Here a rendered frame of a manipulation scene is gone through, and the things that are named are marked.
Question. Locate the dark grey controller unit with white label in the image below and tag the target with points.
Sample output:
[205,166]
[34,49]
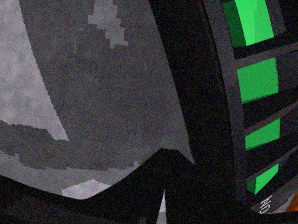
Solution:
[234,64]

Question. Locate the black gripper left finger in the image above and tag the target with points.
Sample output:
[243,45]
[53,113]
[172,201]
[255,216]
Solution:
[135,200]

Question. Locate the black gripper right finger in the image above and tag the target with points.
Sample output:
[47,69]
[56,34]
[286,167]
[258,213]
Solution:
[192,198]

